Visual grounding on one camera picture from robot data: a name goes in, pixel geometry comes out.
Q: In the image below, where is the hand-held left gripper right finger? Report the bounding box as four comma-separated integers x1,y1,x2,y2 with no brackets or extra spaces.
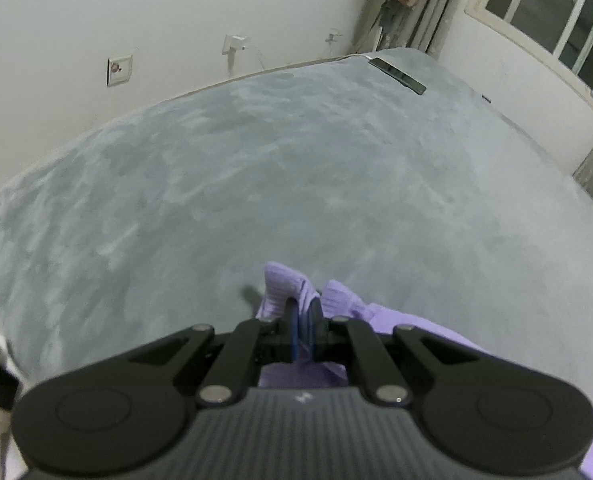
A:
307,299,483,407

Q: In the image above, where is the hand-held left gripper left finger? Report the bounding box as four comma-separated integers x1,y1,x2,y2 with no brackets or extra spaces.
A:
114,298,298,407

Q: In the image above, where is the purple knit garment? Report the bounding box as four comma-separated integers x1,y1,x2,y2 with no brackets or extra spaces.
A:
254,261,593,480

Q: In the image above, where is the grey plush bed blanket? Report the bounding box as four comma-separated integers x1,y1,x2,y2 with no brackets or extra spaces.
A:
0,47,593,411

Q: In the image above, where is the black smartphone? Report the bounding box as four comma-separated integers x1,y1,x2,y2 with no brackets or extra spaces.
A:
369,56,428,96

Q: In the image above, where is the white charger plug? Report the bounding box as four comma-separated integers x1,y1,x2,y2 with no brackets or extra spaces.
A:
221,33,268,72

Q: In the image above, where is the dark hanging cloth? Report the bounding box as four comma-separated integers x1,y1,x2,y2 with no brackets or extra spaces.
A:
378,0,408,48

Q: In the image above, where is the white wall socket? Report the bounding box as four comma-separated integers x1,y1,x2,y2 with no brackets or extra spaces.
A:
106,52,135,89

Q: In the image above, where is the window with white frame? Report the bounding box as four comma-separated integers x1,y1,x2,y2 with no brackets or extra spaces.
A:
465,0,593,111

